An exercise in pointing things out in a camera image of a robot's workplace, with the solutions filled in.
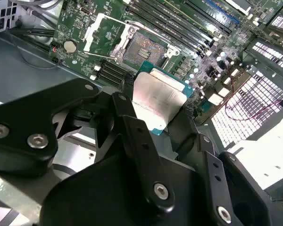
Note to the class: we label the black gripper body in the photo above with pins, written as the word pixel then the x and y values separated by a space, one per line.
pixel 96 200

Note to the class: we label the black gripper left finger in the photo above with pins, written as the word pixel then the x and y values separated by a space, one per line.
pixel 21 117

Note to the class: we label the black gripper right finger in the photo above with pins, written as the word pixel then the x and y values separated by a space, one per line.
pixel 226 188

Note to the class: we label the metal socket cover frame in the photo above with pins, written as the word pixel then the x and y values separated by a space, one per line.
pixel 89 44

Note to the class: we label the silver top CPU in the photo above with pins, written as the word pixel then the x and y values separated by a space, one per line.
pixel 155 99

